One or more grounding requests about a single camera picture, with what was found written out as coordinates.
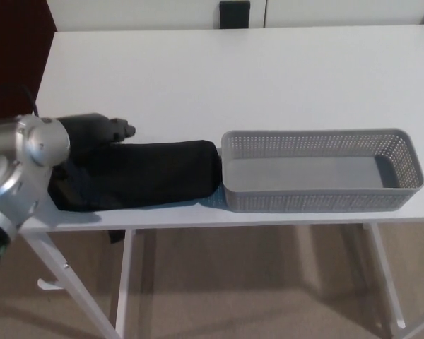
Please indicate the black chair back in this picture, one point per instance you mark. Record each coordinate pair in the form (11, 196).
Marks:
(234, 13)

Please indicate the white cabinet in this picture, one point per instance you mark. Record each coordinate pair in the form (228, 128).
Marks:
(240, 14)

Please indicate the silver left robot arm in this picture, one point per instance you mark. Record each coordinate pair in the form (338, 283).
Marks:
(39, 141)

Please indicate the white table frame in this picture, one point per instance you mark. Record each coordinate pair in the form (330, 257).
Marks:
(123, 275)

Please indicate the grey perforated plastic basket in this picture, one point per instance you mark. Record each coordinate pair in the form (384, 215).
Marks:
(304, 173)

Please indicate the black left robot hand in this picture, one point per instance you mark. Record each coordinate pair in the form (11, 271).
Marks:
(92, 129)

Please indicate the black fabric pencil case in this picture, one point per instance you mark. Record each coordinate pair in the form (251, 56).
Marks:
(145, 173)

